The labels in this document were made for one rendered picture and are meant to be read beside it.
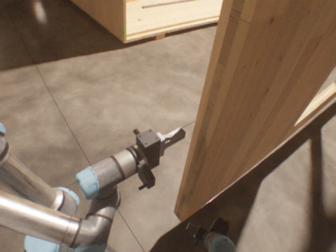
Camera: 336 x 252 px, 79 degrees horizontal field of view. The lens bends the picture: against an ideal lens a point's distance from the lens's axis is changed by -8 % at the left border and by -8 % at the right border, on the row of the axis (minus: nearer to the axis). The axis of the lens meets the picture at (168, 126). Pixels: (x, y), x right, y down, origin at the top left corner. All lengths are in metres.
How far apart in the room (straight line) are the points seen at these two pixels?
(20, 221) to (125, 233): 1.22
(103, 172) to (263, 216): 1.65
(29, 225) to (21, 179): 0.21
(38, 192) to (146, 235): 1.08
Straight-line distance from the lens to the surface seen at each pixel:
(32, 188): 0.80
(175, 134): 0.66
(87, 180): 0.57
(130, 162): 0.58
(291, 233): 2.11
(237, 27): 0.55
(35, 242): 0.88
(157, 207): 1.82
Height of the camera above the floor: 1.68
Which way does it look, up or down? 47 degrees down
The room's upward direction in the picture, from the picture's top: 9 degrees clockwise
